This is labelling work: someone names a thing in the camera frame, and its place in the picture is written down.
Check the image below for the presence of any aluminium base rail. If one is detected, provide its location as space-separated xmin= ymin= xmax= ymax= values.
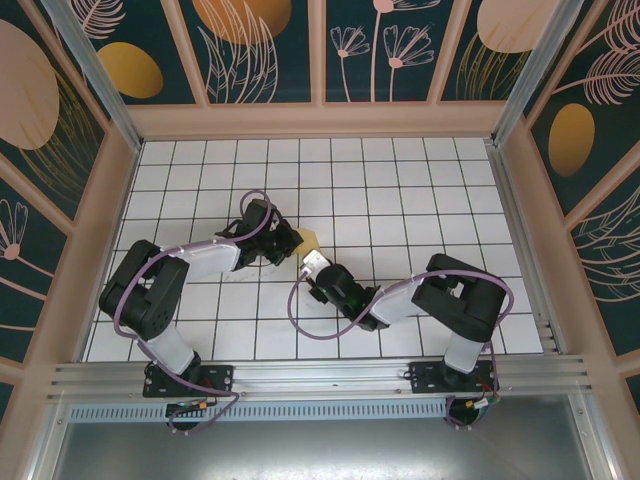
xmin=47 ymin=353 xmax=596 ymax=404

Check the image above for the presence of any grey metal sheet panel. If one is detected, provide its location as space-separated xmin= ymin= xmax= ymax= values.
xmin=49 ymin=419 xmax=596 ymax=480

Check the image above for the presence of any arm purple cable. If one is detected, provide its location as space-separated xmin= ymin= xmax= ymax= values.
xmin=288 ymin=268 xmax=516 ymax=432
xmin=113 ymin=189 xmax=276 ymax=435

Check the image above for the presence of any aluminium corner post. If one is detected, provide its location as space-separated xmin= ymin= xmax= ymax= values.
xmin=488 ymin=0 xmax=587 ymax=149
xmin=39 ymin=0 xmax=146 ymax=155

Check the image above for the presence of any small green circuit board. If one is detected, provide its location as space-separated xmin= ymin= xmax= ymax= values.
xmin=467 ymin=394 xmax=501 ymax=416

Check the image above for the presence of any aluminium side rail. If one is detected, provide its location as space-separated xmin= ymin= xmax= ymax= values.
xmin=485 ymin=139 xmax=569 ymax=356

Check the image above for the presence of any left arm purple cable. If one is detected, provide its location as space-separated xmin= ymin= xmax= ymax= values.
xmin=113 ymin=189 xmax=276 ymax=435

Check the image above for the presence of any grey slotted cable duct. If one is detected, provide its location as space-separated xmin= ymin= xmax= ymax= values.
xmin=67 ymin=402 xmax=451 ymax=424

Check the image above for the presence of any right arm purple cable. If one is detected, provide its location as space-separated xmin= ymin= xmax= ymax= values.
xmin=288 ymin=268 xmax=516 ymax=432

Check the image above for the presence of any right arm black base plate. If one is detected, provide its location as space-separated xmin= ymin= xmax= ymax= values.
xmin=408 ymin=360 xmax=501 ymax=396

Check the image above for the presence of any small circuit board blue light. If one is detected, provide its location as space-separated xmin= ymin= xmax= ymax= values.
xmin=166 ymin=399 xmax=214 ymax=416

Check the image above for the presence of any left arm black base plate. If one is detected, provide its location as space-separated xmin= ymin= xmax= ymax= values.
xmin=143 ymin=363 xmax=235 ymax=399

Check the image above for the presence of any aluminium frame bar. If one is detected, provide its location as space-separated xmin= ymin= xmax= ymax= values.
xmin=569 ymin=384 xmax=626 ymax=480
xmin=22 ymin=399 xmax=71 ymax=480

